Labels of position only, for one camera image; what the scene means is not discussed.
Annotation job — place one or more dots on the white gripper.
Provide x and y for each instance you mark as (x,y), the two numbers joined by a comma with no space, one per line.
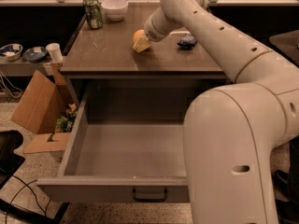
(154,28)

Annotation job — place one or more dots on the orange fruit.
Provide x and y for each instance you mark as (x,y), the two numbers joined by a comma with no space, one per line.
(138,36)

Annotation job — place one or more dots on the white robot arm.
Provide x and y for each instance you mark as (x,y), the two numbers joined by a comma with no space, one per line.
(229,132)

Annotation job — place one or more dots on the grey cabinet with counter top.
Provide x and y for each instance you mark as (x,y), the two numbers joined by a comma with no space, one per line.
(121,84)

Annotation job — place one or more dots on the white bowl on counter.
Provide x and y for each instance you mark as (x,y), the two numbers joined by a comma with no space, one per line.
(115,10)

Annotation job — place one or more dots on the open grey top drawer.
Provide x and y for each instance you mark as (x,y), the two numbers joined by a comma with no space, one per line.
(105,159)

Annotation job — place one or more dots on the dark blue snack bag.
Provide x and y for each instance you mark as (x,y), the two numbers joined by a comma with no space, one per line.
(188,41)

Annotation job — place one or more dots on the green soda can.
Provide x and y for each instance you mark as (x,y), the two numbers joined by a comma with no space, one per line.
(93,13)

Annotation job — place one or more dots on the white paper cup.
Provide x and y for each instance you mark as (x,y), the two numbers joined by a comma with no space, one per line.
(55,52)

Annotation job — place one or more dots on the blue patterned bowl right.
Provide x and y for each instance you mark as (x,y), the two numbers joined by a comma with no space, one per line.
(35,54)

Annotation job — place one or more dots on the blue patterned bowl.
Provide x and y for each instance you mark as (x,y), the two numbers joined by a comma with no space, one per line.
(35,54)
(11,52)

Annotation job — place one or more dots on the green snack bag in box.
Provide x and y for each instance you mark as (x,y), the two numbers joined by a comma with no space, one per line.
(65,122)

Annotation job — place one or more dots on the brown cardboard box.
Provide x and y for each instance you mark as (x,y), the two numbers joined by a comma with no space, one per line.
(41,104)

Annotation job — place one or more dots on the blue patterned bowl left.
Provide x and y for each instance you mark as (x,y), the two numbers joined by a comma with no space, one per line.
(11,52)

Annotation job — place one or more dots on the low grey shelf left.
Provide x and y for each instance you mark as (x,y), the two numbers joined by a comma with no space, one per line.
(23,68)

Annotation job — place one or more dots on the dark round table right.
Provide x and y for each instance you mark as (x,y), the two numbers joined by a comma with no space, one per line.
(288,44)

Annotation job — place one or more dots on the black chair at left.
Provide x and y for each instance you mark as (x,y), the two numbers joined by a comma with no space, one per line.
(9,161)

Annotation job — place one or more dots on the black shoe near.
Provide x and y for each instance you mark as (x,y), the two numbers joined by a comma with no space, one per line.
(288,212)

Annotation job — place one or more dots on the black drawer handle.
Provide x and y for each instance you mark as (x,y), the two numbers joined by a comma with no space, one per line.
(150,195)

